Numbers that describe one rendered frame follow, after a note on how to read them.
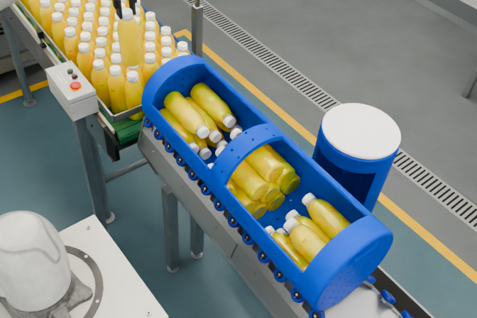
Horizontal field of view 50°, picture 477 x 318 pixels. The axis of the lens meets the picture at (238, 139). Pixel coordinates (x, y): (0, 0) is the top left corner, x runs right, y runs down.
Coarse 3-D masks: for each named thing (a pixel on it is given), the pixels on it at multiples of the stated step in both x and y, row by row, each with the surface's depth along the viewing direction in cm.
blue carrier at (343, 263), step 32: (192, 64) 166; (160, 96) 174; (224, 96) 180; (160, 128) 166; (256, 128) 147; (192, 160) 154; (224, 160) 144; (288, 160) 162; (224, 192) 144; (320, 192) 154; (256, 224) 136; (352, 224) 125; (288, 256) 130; (320, 256) 123; (352, 256) 120; (384, 256) 140; (320, 288) 122; (352, 288) 140
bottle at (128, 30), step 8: (120, 24) 160; (128, 24) 159; (136, 24) 161; (120, 32) 161; (128, 32) 160; (136, 32) 162; (120, 40) 164; (128, 40) 162; (136, 40) 164; (120, 48) 167; (128, 48) 165; (136, 48) 166; (128, 56) 167; (136, 56) 168; (128, 64) 170; (136, 64) 170
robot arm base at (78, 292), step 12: (72, 276) 126; (72, 288) 124; (84, 288) 126; (0, 300) 123; (60, 300) 120; (72, 300) 123; (84, 300) 125; (12, 312) 120; (24, 312) 117; (36, 312) 117; (48, 312) 119; (60, 312) 119
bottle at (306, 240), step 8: (296, 224) 137; (288, 232) 137; (296, 232) 134; (304, 232) 133; (312, 232) 134; (296, 240) 134; (304, 240) 132; (312, 240) 132; (320, 240) 132; (296, 248) 134; (304, 248) 132; (312, 248) 131; (320, 248) 130; (304, 256) 132; (312, 256) 130
